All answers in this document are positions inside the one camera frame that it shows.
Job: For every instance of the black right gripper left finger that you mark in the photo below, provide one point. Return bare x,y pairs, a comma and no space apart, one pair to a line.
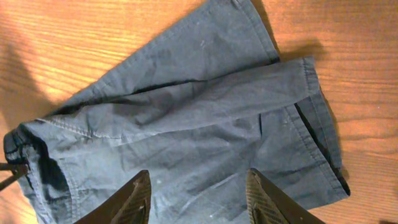
129,205

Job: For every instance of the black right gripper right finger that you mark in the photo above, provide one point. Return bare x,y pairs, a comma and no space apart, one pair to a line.
268,204

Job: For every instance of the dark blue denim shorts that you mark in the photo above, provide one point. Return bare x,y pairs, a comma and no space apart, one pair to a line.
198,106

